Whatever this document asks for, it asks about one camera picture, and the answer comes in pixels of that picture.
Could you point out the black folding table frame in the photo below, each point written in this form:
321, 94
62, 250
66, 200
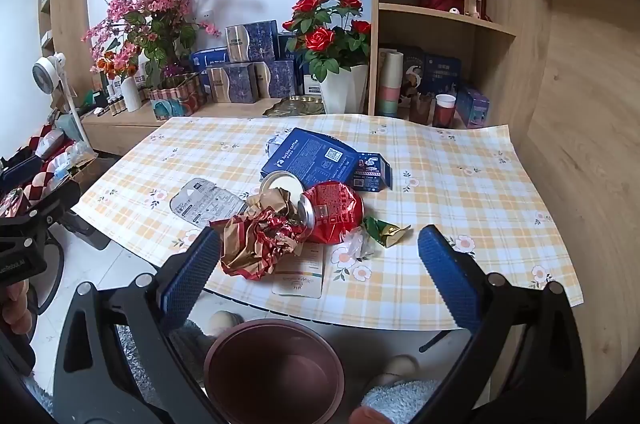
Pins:
435, 343

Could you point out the stack of pastel cups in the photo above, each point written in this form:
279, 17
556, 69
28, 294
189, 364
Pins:
389, 89

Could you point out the red cup with white lid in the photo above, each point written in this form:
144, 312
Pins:
443, 112

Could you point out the white stand fan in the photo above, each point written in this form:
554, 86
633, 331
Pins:
45, 72

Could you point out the flat blue box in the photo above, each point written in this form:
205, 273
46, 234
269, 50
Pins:
207, 57

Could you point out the green gold candy wrapper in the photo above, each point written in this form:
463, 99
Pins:
382, 231

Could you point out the crushed red can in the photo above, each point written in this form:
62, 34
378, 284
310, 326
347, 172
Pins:
335, 209

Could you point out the red white patterned blanket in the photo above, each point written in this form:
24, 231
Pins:
36, 188

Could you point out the wooden low cabinet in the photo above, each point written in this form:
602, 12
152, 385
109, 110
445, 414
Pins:
125, 129

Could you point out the person's fluffy trouser leg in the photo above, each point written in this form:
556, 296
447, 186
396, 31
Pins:
390, 399
192, 349

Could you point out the red rose artificial plant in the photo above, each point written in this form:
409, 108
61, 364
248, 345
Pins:
320, 39

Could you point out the white bottle vase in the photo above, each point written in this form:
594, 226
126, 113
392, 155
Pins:
131, 94

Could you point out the gold tray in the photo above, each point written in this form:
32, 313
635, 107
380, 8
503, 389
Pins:
292, 104

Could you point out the person's left fluffy trouser leg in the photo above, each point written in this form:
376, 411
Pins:
192, 349

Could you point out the small blue carton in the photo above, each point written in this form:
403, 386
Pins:
370, 171

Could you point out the blue box with white label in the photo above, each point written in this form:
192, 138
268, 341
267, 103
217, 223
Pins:
310, 85

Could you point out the clear plastic wrapper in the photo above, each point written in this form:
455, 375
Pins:
357, 248

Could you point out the dark illustrated box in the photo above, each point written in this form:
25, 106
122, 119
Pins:
412, 74

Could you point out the white faceted vase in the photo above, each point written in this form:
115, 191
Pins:
340, 92

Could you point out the maroon plastic bin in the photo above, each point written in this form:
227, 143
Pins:
270, 369

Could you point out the white paper pouch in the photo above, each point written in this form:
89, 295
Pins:
300, 276

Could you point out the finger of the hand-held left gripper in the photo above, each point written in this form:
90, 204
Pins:
22, 167
55, 199

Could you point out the blue text box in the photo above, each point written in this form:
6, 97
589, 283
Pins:
442, 72

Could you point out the orange artificial flowers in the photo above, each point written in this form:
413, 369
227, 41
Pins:
117, 64

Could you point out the row of small brown bottles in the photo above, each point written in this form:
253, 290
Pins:
115, 102

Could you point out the narrow wooden bookshelf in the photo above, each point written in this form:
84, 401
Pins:
70, 4

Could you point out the beige slipper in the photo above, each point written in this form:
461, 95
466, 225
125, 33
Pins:
397, 366
227, 320

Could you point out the blue patterned silver gift box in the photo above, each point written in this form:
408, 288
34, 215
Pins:
232, 82
275, 79
250, 39

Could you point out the person's right fluffy trouser leg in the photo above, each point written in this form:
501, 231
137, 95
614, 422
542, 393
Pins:
390, 399

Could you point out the cream round lid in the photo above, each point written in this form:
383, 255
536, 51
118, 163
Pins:
280, 180

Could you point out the red gold wrapper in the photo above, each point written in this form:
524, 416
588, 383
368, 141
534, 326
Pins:
255, 244

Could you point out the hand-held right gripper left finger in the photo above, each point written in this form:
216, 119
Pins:
192, 274

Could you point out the large blue coffee box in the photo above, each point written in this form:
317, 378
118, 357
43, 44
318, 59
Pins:
310, 157

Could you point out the yellow plaid floral tablecloth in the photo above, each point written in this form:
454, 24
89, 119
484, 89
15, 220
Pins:
450, 184

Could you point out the brown glass cup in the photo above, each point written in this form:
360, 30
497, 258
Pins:
421, 109

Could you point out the floral tin box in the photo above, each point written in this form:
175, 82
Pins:
175, 102

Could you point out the person's left hand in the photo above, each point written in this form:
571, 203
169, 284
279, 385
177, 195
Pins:
14, 309

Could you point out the purple blue box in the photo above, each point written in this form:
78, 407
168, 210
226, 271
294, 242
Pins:
472, 107

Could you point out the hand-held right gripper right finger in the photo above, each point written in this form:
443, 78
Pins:
450, 274

